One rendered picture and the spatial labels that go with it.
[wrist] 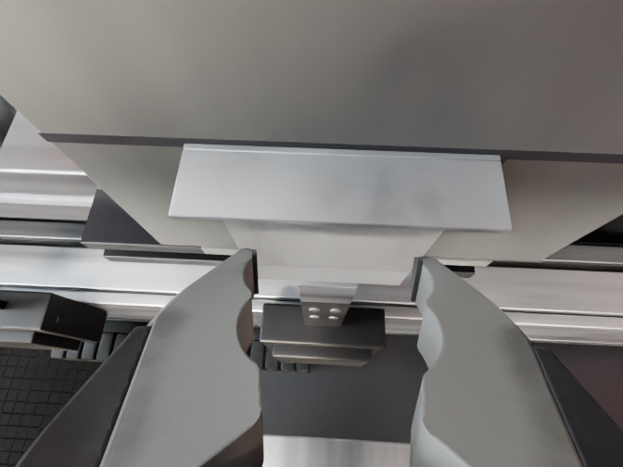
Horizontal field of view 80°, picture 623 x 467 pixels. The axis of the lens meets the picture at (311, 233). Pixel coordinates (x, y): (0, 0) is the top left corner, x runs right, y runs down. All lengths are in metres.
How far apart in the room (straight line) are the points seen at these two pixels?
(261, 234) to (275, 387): 0.55
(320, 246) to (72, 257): 0.40
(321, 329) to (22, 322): 0.29
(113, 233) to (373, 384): 0.56
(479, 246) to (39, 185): 0.22
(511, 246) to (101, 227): 0.19
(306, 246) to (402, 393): 0.56
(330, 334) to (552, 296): 0.26
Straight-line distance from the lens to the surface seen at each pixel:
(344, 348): 0.38
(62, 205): 0.26
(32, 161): 0.23
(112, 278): 0.49
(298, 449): 0.19
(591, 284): 0.53
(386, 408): 0.70
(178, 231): 0.17
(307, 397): 0.69
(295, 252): 0.17
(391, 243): 0.16
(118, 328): 0.64
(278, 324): 0.37
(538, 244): 0.18
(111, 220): 0.21
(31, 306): 0.46
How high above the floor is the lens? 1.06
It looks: 22 degrees down
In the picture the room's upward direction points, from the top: 177 degrees counter-clockwise
